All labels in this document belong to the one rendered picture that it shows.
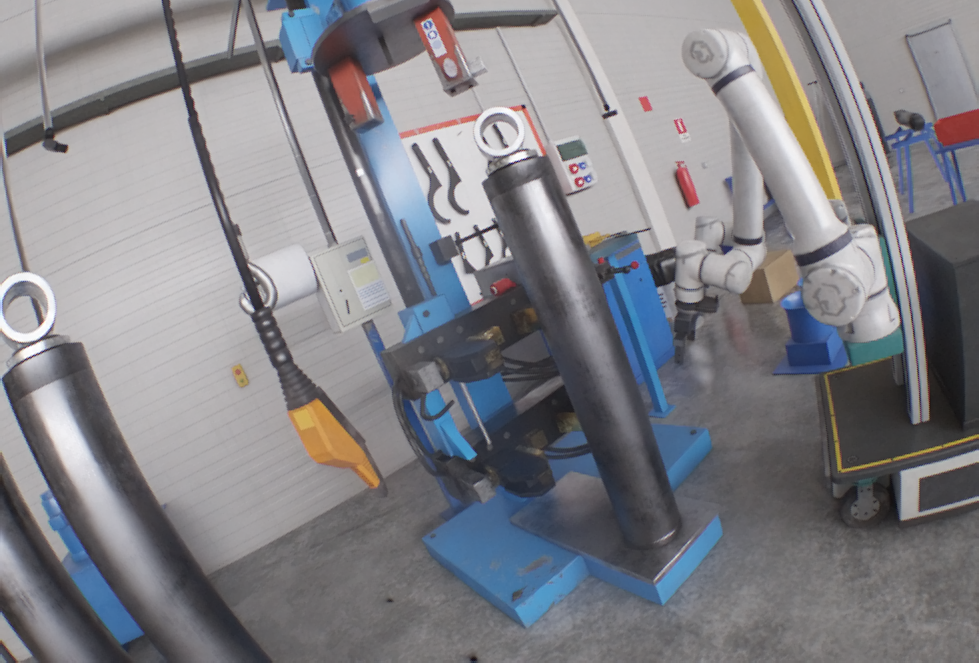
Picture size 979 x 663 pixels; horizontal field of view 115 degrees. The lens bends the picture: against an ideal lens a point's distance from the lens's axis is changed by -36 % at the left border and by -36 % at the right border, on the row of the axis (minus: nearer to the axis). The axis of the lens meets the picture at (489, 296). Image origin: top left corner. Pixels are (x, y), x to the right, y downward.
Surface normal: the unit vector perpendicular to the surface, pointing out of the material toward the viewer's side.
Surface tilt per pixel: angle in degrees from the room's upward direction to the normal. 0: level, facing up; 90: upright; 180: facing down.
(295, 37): 90
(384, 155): 90
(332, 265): 90
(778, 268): 90
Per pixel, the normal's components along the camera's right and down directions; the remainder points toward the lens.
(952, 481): -0.51, 0.31
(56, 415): 0.68, -0.20
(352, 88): -0.19, 0.19
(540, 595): 0.51, -0.11
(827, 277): -0.76, 0.42
